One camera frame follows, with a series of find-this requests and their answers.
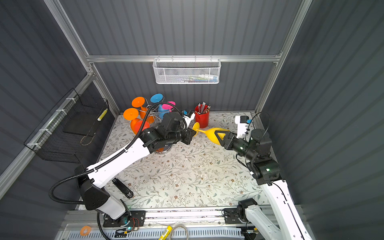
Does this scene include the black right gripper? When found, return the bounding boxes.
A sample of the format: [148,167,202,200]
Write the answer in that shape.
[214,129,255,163]

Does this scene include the yellow wine glass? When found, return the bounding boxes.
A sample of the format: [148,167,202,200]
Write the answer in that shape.
[193,123,225,144]

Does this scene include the chrome wine glass rack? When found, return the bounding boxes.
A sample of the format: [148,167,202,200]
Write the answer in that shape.
[147,94,173,154]

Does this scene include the red wine glass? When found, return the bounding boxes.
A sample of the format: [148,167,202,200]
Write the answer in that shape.
[133,120,150,135]

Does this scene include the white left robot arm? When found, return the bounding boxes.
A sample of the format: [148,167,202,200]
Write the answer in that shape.
[79,112,196,221]

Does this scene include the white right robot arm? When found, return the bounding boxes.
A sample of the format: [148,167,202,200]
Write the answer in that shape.
[214,129,312,240]

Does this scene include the pink wine glass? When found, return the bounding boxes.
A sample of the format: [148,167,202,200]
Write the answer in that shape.
[162,101,176,112]

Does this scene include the blue wine glass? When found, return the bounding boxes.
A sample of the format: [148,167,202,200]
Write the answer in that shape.
[149,93,170,120]

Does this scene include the back orange wine glass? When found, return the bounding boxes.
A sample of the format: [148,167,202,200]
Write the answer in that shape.
[132,97,150,119]

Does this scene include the orange wine glass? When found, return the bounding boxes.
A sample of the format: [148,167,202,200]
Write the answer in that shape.
[132,97,150,119]
[123,108,142,134]

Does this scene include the front orange wine glass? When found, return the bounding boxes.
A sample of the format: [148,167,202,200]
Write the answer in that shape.
[123,108,142,134]

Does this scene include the red pencil cup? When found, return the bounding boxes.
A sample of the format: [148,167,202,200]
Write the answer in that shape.
[195,106,210,129]

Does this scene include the pencils in red cup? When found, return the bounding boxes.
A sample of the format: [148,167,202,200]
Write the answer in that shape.
[196,102,211,115]

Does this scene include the black stapler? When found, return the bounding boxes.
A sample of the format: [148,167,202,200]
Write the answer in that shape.
[112,178,134,199]

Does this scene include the yellow marker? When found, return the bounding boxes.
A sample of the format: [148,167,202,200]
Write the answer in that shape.
[159,226,173,240]

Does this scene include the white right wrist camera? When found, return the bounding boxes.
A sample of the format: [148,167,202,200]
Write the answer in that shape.
[235,115,251,139]

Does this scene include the white wire wall basket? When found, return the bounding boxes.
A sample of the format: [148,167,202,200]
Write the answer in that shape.
[153,59,222,85]

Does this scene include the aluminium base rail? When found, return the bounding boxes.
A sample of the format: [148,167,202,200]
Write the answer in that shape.
[61,207,225,230]

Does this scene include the black wire side basket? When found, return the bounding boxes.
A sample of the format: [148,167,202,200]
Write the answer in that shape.
[24,91,113,165]

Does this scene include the black corrugated cable conduit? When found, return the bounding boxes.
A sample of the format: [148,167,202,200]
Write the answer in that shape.
[48,101,185,240]

